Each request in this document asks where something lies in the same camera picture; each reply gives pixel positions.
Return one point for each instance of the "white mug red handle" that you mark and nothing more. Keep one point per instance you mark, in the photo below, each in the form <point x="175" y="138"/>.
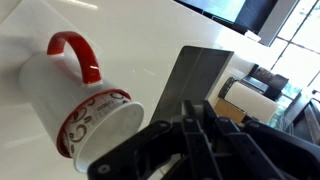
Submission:
<point x="62" y="79"/>

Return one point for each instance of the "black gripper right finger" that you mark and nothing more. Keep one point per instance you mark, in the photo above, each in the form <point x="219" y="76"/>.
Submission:
<point x="259" y="152"/>

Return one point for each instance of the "patterned paper cup in mug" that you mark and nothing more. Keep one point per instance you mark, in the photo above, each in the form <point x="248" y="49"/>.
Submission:
<point x="100" y="125"/>

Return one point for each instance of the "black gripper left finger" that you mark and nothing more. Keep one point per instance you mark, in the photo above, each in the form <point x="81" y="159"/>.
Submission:
<point x="141" y="155"/>

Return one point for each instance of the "metal napkin dispenser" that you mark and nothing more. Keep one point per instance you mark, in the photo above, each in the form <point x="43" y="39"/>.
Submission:
<point x="193" y="77"/>

